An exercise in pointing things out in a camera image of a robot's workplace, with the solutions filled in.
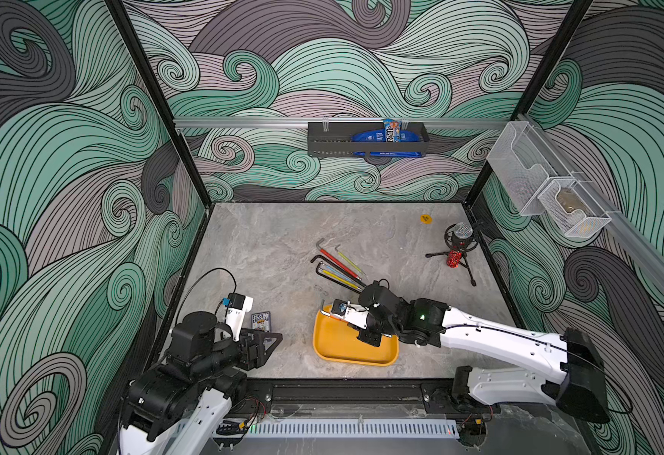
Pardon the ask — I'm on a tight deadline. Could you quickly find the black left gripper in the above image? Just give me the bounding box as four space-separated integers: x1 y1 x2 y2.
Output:
190 323 280 379

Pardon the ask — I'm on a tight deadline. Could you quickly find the yellow sleeved hex key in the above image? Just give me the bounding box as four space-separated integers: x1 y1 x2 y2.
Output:
315 264 362 294

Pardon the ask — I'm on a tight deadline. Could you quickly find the large black hex key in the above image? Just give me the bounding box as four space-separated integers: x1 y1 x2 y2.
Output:
310 254 365 289

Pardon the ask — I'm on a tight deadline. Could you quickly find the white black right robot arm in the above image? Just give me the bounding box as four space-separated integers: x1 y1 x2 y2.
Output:
336 282 610 424

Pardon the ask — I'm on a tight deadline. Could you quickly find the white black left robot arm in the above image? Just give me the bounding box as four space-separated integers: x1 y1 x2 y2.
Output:
117 311 283 454

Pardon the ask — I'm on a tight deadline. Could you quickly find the blue playing cards box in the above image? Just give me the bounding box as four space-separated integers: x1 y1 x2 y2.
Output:
251 311 271 333

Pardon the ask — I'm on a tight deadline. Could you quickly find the lime green sleeved hex key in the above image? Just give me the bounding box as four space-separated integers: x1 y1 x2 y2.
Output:
335 245 366 277

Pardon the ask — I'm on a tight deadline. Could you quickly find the yellow storage tray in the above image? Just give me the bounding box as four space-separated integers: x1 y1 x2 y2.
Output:
313 304 400 367

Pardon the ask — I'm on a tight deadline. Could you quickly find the red sleeved hex key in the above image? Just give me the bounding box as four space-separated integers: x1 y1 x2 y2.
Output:
316 238 359 280

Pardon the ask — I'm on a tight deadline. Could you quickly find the black microphone tripod stand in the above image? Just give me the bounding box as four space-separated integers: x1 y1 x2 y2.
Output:
425 222 478 286

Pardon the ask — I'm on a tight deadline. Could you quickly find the red glitter microphone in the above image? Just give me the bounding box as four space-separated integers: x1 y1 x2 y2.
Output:
444 222 474 268

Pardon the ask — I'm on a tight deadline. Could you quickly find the blue snack package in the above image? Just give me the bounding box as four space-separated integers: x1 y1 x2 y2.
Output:
351 119 424 158

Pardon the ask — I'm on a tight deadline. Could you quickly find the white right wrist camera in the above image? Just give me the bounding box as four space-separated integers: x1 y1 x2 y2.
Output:
330 300 368 329

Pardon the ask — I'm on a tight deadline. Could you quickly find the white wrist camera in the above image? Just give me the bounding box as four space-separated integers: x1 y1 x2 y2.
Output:
223 292 254 341
330 300 368 329

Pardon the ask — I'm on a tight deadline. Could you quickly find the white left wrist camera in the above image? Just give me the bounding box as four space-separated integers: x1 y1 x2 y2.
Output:
223 292 254 341

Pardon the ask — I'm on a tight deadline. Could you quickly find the white slotted cable duct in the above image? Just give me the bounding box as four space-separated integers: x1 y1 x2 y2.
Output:
246 418 460 440

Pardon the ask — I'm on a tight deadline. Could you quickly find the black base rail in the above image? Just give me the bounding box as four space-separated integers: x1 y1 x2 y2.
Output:
234 377 572 416

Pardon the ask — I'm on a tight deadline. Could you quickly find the black wall shelf basket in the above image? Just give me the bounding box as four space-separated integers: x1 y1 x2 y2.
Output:
307 119 430 158

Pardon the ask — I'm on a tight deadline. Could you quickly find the large clear wall bin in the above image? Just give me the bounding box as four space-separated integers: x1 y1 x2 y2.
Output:
487 121 554 216

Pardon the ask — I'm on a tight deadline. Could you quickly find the small clear wall bin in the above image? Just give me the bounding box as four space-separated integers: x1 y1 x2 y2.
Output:
538 177 612 240

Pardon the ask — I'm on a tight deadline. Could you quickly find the aluminium back wall rail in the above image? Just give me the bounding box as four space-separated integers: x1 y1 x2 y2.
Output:
174 116 508 130

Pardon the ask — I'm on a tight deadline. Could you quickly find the aluminium wall rail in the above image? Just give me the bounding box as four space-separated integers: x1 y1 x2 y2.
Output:
174 116 508 130
516 114 664 296

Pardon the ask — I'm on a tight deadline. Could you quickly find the aluminium right wall rail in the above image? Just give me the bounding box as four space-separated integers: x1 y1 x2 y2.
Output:
516 114 664 296

